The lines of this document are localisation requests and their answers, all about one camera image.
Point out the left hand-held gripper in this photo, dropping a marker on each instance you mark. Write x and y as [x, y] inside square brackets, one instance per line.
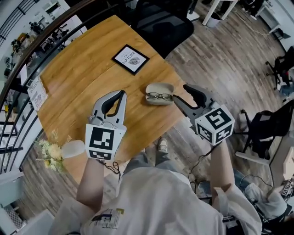
[101, 140]

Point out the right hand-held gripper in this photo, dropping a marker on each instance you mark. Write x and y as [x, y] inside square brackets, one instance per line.
[218, 124]

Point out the beige glasses case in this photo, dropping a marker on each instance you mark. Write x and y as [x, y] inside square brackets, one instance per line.
[158, 87]

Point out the eyeglasses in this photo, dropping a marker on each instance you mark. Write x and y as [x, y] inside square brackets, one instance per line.
[152, 95]

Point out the person's left forearm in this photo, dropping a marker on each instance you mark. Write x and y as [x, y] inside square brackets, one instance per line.
[92, 183]

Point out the person's right forearm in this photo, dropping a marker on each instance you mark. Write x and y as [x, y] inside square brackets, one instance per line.
[219, 169]

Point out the person's right shoe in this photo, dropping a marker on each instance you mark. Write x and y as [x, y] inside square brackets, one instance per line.
[162, 144]

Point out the black framed picture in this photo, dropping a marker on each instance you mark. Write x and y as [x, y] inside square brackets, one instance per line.
[131, 59]

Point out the white vase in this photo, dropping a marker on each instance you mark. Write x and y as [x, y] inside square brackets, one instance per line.
[73, 149]

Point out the person's grey trousers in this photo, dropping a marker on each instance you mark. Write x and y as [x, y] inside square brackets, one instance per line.
[160, 163]

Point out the pale yellow flower bouquet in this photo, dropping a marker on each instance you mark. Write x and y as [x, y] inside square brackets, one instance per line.
[51, 151]

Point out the white printed sign card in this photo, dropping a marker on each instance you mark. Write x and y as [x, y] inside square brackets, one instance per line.
[36, 94]

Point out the black mesh office chair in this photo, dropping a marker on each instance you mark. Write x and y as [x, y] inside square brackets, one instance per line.
[165, 27]

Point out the white trash bin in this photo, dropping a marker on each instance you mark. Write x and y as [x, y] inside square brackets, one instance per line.
[214, 20]

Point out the wooden desk with white legs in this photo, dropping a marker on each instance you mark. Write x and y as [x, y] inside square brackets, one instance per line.
[212, 9]

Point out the wooden table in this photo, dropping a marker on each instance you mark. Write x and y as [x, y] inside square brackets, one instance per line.
[13, 75]

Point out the person's white shirt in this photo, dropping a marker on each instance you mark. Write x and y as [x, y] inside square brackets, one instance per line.
[156, 202]

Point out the grey cabinet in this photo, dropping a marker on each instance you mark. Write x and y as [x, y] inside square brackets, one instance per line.
[10, 188]

